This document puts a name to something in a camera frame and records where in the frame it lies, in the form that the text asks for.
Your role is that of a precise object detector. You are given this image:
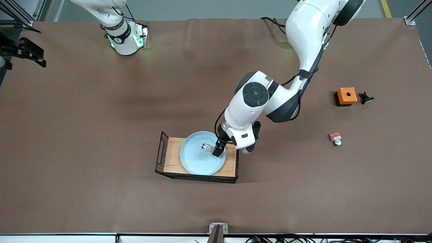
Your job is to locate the red push button switch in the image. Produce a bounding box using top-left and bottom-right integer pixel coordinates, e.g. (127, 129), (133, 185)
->
(201, 143), (218, 156)

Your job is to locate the light blue round plate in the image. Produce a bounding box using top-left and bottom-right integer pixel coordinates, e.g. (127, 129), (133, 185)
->
(180, 131), (227, 176)

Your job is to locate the black push button head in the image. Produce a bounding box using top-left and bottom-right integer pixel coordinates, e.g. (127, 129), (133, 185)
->
(358, 91), (375, 105)

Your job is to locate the brown table cloth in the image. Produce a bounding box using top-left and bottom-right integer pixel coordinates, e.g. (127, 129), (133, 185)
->
(0, 17), (432, 234)

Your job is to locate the orange grey contact block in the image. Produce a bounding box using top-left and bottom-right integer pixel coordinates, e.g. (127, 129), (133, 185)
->
(329, 132), (343, 147)

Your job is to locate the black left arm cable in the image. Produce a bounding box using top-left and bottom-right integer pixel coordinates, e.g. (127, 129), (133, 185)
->
(214, 25), (336, 136)

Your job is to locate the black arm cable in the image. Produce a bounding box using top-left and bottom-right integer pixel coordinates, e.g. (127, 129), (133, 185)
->
(111, 0), (135, 21)
(214, 25), (336, 136)

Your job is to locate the aluminium frame profile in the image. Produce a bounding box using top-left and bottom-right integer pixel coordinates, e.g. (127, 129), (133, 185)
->
(0, 0), (34, 28)
(404, 0), (432, 27)

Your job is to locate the black wire tray, wooden base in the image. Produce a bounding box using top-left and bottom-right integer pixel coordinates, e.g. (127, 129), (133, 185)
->
(155, 131), (241, 184)

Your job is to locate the grey metal camera mount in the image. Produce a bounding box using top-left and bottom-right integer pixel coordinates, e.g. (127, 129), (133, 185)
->
(209, 223), (228, 243)

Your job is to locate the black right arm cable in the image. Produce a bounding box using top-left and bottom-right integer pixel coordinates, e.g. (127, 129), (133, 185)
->
(111, 0), (135, 21)

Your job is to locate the tangled cable bundle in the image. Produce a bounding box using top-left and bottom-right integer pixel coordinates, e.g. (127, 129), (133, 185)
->
(245, 234), (432, 243)

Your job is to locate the black left base cable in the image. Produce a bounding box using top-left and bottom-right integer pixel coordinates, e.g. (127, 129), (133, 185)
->
(260, 16), (288, 34)

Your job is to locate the orange button enclosure box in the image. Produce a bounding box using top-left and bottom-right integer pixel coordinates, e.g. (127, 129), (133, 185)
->
(334, 87), (358, 107)

